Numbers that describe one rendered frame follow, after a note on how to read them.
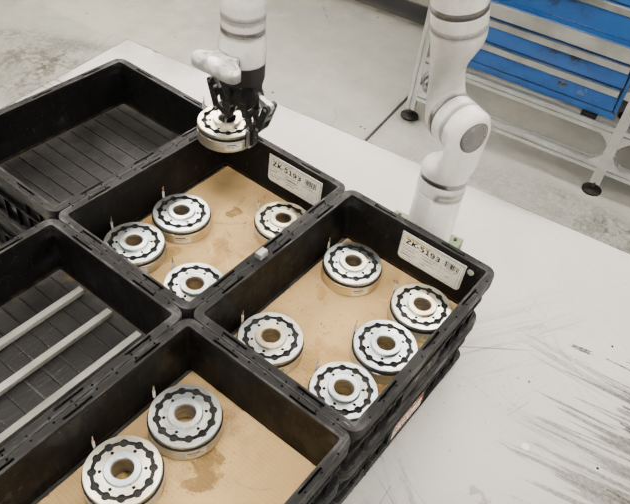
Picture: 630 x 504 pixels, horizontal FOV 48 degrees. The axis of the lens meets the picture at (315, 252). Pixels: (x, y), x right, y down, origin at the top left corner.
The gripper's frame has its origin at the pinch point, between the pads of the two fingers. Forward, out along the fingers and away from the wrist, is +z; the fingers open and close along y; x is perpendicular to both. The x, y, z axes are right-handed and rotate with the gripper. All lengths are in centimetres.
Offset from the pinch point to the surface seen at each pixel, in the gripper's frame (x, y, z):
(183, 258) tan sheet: 17.0, -2.2, 16.8
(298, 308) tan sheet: 12.5, -24.2, 17.0
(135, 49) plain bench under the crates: -40, 73, 30
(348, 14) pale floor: -228, 120, 102
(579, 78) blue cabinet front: -175, -16, 58
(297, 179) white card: -7.3, -7.9, 10.5
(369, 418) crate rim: 27, -47, 8
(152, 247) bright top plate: 20.7, 1.1, 13.6
